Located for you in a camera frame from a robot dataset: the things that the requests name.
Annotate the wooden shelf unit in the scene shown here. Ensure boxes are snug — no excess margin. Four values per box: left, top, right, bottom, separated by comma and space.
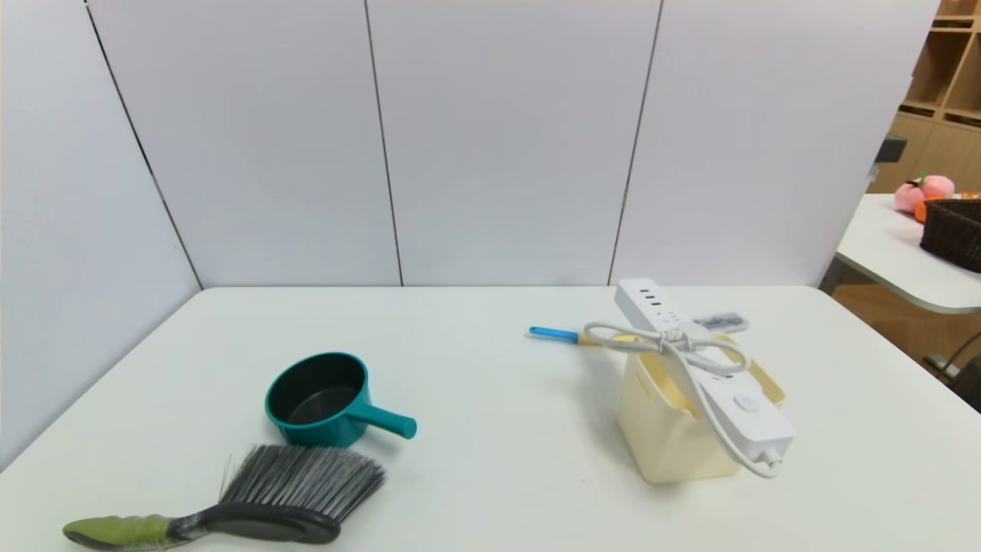
866, 0, 981, 194

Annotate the white power strip with cable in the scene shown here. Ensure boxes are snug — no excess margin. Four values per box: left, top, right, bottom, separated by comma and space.
584, 278, 798, 480

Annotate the pink peach plush toy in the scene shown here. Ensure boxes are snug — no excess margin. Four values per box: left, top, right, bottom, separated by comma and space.
894, 174, 956, 214

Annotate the grey brush with green handle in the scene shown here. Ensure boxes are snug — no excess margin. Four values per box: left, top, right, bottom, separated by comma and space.
61, 445, 386, 550

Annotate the cream plastic storage box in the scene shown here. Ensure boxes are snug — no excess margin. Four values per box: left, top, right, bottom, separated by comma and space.
615, 333, 788, 485

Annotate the dark woven basket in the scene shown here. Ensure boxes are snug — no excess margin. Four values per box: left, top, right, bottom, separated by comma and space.
919, 199, 981, 274

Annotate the teal saucepan with handle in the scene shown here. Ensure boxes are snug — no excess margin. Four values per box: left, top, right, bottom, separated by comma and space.
264, 352, 418, 449

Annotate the grey remote control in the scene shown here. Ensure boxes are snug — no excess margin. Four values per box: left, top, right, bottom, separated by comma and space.
692, 311, 750, 334

